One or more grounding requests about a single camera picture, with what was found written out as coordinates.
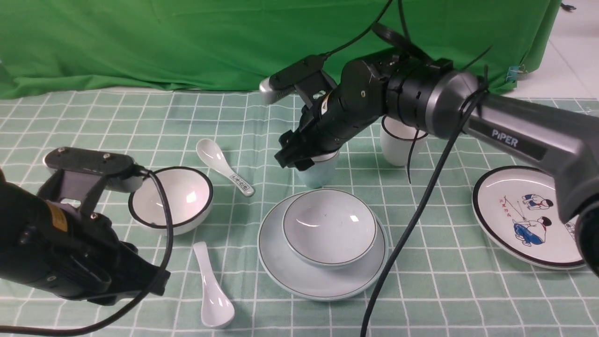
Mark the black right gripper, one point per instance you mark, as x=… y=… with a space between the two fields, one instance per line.
x=357 y=102

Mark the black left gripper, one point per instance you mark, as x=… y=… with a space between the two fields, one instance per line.
x=54 y=241

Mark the light blue ceramic cup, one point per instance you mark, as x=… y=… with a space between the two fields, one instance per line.
x=321 y=172

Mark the light blue ceramic bowl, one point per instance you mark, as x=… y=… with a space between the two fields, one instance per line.
x=329 y=228

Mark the plain white ceramic spoon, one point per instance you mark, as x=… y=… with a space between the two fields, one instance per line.
x=217 y=311

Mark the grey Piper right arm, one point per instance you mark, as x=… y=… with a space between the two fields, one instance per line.
x=437 y=99

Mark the white spoon with label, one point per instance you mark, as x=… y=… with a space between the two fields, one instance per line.
x=212 y=156

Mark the white cup black rim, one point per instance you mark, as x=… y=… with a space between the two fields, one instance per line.
x=399 y=142

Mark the white bowl black rim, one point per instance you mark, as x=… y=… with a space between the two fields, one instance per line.
x=189 y=192

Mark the light blue ceramic plate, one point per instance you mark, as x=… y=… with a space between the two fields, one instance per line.
x=312 y=282

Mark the green backdrop cloth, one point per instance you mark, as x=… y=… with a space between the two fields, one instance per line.
x=53 y=45

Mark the green checkered tablecloth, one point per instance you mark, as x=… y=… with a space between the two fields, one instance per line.
x=449 y=281

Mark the white plate with cartoon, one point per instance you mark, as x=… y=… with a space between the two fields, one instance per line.
x=516 y=206

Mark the blue binder clip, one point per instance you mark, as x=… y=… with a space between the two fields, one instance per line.
x=512 y=74

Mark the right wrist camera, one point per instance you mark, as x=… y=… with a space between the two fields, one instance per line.
x=305 y=77

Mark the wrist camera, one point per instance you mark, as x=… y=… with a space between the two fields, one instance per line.
x=120 y=170
x=305 y=77

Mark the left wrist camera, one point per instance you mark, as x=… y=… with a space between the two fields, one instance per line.
x=120 y=170

